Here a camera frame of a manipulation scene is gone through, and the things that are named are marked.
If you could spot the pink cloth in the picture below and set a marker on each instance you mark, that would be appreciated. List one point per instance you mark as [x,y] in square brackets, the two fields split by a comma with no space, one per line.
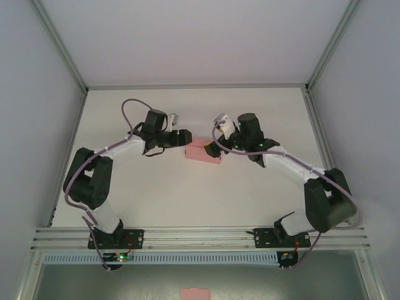
[197,153]

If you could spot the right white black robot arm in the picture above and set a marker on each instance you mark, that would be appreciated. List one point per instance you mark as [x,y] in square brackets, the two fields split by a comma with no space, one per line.
[287,165]

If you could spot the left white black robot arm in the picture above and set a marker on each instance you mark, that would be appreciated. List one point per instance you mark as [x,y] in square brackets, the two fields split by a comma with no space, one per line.
[106,218]

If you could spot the small circuit board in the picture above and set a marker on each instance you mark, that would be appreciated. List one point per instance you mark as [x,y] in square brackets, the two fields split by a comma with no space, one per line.
[286,257]

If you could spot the circuit board with green light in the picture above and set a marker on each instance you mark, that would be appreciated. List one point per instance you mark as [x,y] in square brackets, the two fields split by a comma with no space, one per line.
[120,257]

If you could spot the spare pink paper sheet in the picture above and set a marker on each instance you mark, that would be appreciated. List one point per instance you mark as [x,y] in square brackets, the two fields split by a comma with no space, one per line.
[195,294]

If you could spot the aluminium frame rail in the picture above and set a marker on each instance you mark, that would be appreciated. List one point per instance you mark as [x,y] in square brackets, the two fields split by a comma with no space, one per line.
[73,131]
[318,125]
[197,86]

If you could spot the wide aluminium mounting rail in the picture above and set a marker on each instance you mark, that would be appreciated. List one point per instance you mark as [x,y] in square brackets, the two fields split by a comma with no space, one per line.
[200,240]

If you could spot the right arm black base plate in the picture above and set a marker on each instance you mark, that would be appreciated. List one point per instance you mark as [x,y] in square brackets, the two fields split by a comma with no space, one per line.
[261,239]

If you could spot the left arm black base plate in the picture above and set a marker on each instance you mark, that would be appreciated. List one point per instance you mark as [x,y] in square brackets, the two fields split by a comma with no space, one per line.
[137,239]

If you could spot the aluminium frame post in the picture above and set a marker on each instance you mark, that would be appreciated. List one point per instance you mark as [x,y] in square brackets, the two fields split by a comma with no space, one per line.
[373,278]
[59,47]
[334,43]
[29,278]

